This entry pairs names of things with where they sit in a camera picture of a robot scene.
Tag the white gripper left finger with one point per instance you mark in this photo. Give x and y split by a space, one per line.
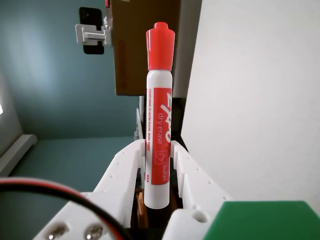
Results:
117 180

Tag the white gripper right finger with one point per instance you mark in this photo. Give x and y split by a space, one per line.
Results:
197 185

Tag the red Expo marker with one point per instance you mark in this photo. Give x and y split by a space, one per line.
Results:
160 112

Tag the white baseboard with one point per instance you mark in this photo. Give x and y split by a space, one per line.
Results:
15 155

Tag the brown box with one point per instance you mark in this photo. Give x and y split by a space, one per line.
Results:
130 50

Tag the white phone holder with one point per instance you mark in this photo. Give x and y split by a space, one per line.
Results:
86 33

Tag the black phone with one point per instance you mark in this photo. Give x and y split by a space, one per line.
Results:
87 13

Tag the white table frame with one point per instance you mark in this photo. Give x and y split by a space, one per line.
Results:
140 117

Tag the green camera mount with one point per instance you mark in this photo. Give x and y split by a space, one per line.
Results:
262 222

